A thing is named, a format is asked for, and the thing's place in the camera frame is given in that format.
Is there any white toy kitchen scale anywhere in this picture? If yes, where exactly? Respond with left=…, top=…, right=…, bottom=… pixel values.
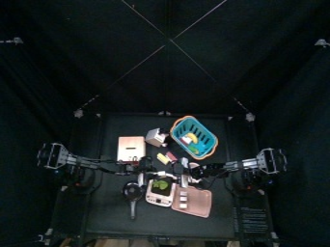
left=144, top=178, right=178, bottom=208

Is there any green toy leaf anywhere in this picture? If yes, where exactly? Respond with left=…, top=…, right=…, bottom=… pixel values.
left=152, top=179, right=170, bottom=191

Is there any pink cutting board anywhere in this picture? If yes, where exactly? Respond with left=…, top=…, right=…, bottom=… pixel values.
left=170, top=184, right=214, bottom=219

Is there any small white toy box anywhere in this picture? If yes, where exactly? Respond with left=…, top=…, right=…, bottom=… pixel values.
left=144, top=127, right=170, bottom=148

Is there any yellow sushi piece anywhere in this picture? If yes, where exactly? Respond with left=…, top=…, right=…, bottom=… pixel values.
left=156, top=152, right=171, bottom=165

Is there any black toy frying pan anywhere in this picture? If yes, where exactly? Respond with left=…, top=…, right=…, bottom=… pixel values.
left=122, top=180, right=146, bottom=221

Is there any teal basket with orange rim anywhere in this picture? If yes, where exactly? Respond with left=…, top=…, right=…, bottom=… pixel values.
left=168, top=115, right=219, bottom=161

